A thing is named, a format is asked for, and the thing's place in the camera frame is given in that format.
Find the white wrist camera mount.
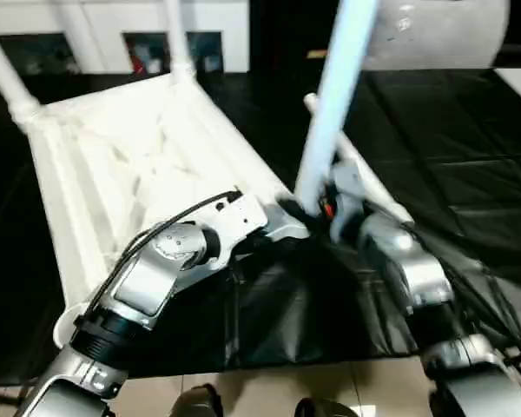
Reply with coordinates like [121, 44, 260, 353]
[329, 158, 370, 244]
[208, 190, 270, 270]

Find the white plastic table leg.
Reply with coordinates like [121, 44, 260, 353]
[293, 0, 381, 216]
[0, 30, 43, 127]
[162, 0, 196, 86]
[303, 93, 416, 225]

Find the grey cushion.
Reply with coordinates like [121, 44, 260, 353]
[364, 0, 511, 70]

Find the white glass-door cabinet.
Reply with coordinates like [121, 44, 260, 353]
[0, 0, 251, 77]

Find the black work mat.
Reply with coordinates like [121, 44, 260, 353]
[0, 67, 521, 387]

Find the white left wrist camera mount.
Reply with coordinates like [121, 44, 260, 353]
[208, 190, 270, 270]

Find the black box with gold label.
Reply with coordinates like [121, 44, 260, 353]
[249, 0, 344, 73]

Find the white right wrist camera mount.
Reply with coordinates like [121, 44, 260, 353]
[329, 158, 370, 244]

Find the dark right robot foot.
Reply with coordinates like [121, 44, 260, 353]
[294, 397, 361, 417]

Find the white plastic table top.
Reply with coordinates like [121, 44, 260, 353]
[25, 71, 312, 348]

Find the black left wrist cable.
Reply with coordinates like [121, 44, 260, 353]
[76, 189, 242, 327]

